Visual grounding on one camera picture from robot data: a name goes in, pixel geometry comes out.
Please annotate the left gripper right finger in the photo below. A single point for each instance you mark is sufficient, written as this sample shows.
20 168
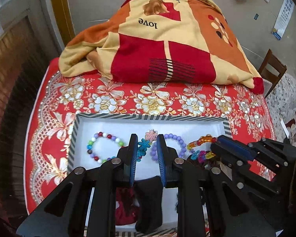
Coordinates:
169 163

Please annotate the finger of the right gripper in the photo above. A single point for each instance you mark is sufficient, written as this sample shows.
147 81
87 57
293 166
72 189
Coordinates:
226 155
240 148

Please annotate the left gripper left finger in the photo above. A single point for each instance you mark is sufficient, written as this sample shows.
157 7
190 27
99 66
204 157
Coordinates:
127 167

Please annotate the turquoise pink flower hair clip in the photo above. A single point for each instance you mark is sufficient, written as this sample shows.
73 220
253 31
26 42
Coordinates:
145 143

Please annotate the black wide headband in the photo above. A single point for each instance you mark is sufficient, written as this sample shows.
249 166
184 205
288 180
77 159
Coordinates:
149 196

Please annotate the red velvet bow hair clip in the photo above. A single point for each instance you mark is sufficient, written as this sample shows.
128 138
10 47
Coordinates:
126 211

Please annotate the black scrunchie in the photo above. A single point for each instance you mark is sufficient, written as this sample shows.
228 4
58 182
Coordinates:
181 203

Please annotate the striped tray with white lining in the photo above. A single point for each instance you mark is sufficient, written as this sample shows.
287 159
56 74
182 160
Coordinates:
122 126

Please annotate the red floral bed cover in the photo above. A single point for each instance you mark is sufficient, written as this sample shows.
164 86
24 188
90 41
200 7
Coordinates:
60 99

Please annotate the wooden chair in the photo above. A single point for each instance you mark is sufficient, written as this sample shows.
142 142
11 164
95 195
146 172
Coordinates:
271 70

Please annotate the red yellow love blanket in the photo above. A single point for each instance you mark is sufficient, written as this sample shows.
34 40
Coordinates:
186 41

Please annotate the wall calendar poster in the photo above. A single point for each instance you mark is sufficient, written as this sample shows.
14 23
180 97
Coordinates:
283 18

